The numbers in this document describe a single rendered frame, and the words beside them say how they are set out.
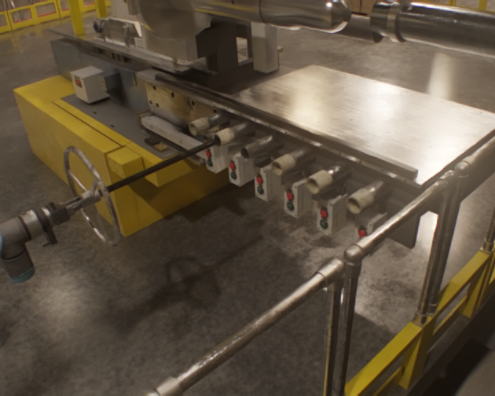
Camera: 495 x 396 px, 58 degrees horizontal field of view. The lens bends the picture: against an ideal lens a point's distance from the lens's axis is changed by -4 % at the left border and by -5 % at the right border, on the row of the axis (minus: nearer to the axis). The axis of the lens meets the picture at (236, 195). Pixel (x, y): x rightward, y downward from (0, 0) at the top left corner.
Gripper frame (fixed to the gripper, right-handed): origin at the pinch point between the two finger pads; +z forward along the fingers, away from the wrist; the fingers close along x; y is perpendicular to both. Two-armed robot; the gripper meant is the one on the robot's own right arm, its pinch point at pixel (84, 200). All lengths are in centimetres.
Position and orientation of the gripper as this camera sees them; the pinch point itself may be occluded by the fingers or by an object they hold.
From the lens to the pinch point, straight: 168.5
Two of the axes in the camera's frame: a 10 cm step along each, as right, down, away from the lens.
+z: 7.6, -4.0, 5.1
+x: -6.0, -1.1, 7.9
